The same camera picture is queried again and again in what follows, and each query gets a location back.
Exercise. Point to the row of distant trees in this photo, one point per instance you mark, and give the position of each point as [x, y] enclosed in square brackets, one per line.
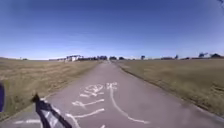
[101, 58]

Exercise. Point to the white chalk markings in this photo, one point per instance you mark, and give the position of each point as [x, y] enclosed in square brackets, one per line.
[111, 98]

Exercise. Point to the grey asphalt path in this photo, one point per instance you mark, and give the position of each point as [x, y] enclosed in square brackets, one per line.
[133, 96]

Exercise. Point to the white building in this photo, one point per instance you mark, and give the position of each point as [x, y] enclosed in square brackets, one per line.
[72, 58]

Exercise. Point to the dry grass field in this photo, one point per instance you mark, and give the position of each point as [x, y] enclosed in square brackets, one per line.
[180, 75]
[30, 76]

